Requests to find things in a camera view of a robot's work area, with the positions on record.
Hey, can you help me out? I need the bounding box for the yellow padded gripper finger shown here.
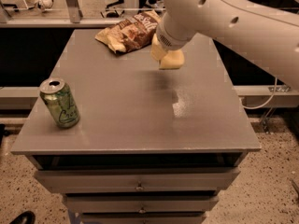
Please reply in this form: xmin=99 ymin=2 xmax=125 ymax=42
xmin=150 ymin=35 xmax=166 ymax=61

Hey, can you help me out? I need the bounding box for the yellow sponge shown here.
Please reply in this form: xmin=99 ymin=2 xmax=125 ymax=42
xmin=159 ymin=49 xmax=185 ymax=70

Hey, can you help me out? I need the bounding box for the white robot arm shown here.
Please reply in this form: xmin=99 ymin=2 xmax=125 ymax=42
xmin=151 ymin=0 xmax=299 ymax=90

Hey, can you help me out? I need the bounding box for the brown chip bag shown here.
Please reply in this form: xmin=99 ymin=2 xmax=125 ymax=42
xmin=95 ymin=10 xmax=161 ymax=53

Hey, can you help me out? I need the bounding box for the metal railing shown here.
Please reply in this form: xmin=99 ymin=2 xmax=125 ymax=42
xmin=0 ymin=0 xmax=166 ymax=29

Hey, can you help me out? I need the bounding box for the black office chair base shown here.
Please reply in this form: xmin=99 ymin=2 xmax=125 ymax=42
xmin=99 ymin=0 xmax=163 ymax=19

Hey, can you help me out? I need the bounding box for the green soda can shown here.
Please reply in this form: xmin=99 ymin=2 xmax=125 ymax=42
xmin=39 ymin=77 xmax=80 ymax=128

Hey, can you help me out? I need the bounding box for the black shoe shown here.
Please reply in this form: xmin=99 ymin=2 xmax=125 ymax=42
xmin=9 ymin=211 xmax=36 ymax=224

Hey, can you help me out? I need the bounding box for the white cable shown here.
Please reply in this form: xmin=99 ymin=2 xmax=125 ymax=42
xmin=239 ymin=77 xmax=278 ymax=111

